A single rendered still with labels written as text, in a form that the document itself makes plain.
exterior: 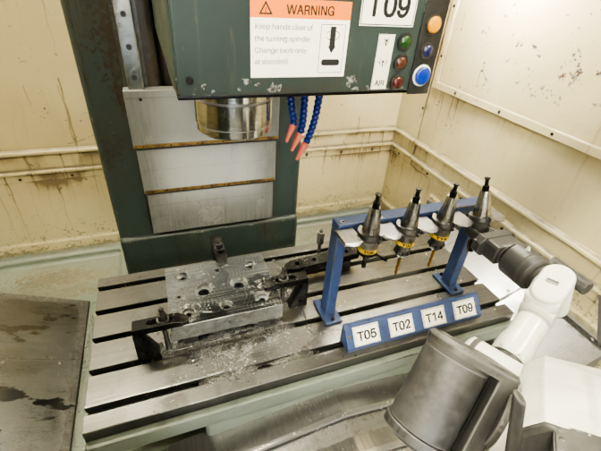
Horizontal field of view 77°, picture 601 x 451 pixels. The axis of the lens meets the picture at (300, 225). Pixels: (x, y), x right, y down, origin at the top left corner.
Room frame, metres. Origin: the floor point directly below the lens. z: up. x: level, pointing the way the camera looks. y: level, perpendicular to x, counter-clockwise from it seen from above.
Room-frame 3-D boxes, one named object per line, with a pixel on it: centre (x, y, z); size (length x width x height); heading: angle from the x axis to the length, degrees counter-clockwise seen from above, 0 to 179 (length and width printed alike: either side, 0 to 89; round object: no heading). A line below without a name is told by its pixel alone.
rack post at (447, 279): (0.95, -0.51, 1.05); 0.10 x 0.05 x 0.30; 22
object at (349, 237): (0.73, -0.12, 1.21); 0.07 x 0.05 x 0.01; 22
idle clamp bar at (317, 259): (0.96, -0.08, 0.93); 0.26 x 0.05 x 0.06; 117
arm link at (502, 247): (0.76, -0.52, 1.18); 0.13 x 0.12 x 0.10; 112
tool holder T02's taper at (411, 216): (0.80, -0.27, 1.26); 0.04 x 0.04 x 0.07
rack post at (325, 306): (0.78, -0.10, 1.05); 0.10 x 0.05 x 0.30; 22
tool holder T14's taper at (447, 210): (0.84, -0.37, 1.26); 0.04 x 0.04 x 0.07
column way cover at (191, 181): (1.20, 0.33, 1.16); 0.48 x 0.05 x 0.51; 112
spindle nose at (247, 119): (0.79, 0.16, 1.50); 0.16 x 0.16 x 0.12
